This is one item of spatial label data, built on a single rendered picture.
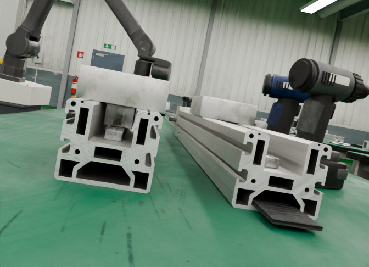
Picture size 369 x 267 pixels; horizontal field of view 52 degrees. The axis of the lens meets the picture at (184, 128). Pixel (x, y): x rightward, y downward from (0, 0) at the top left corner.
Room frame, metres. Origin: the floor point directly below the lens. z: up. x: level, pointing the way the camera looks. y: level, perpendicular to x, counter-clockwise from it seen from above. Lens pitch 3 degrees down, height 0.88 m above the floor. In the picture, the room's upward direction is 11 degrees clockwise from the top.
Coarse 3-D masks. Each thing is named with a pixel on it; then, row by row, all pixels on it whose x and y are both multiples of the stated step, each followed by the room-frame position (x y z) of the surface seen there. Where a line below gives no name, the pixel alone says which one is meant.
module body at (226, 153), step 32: (192, 128) 0.82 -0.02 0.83; (224, 128) 0.51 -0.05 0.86; (256, 128) 0.62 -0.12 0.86; (224, 160) 0.52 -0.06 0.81; (256, 160) 0.43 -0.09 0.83; (288, 160) 0.46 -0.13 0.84; (224, 192) 0.45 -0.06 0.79; (256, 192) 0.41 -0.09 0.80; (288, 192) 0.41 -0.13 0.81; (320, 192) 0.42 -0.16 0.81
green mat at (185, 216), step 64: (0, 128) 0.66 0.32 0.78; (0, 192) 0.31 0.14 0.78; (64, 192) 0.34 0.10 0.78; (128, 192) 0.39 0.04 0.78; (192, 192) 0.44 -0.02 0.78; (0, 256) 0.20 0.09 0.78; (64, 256) 0.21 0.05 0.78; (128, 256) 0.23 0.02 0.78; (192, 256) 0.25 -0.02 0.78; (256, 256) 0.27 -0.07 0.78; (320, 256) 0.30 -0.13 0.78
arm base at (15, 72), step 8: (8, 56) 1.34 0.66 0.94; (0, 64) 1.35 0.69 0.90; (8, 64) 1.34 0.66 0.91; (16, 64) 1.35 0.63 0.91; (0, 72) 1.34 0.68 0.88; (8, 72) 1.34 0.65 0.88; (16, 72) 1.35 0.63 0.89; (24, 72) 1.40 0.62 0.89; (16, 80) 1.33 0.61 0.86; (24, 80) 1.42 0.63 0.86
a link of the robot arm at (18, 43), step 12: (36, 0) 1.34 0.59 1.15; (48, 0) 1.34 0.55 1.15; (36, 12) 1.34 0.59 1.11; (48, 12) 1.38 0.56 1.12; (24, 24) 1.34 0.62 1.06; (36, 24) 1.34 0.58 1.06; (12, 36) 1.33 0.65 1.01; (24, 36) 1.32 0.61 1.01; (36, 36) 1.37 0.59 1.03; (12, 48) 1.33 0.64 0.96; (24, 48) 1.32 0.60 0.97
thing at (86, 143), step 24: (72, 120) 0.42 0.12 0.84; (96, 120) 0.43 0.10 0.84; (144, 120) 0.83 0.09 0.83; (72, 144) 0.39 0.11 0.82; (96, 144) 0.39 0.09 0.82; (120, 144) 0.40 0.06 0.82; (144, 144) 0.39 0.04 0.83; (72, 168) 0.43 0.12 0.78; (96, 168) 0.45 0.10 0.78; (120, 168) 0.48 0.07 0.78; (144, 168) 0.39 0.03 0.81; (144, 192) 0.40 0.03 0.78
